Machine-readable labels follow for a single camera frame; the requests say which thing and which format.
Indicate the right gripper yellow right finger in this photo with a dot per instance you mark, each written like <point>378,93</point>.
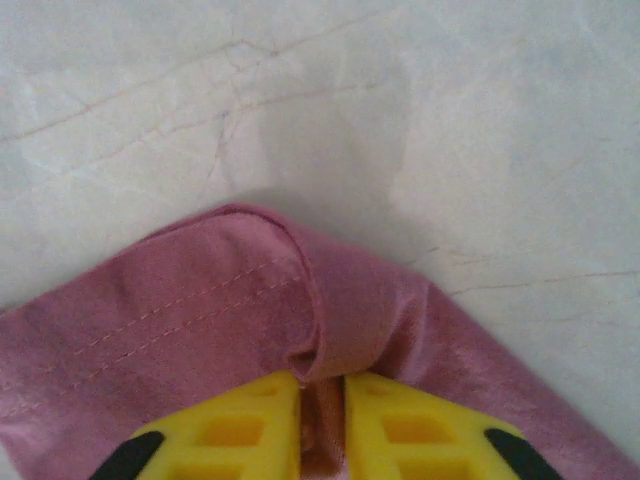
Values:
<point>425,435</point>

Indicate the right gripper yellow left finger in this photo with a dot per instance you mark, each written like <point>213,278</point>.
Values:
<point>225,435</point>

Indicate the pink t-shirt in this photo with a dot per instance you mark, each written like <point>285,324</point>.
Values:
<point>175,325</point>

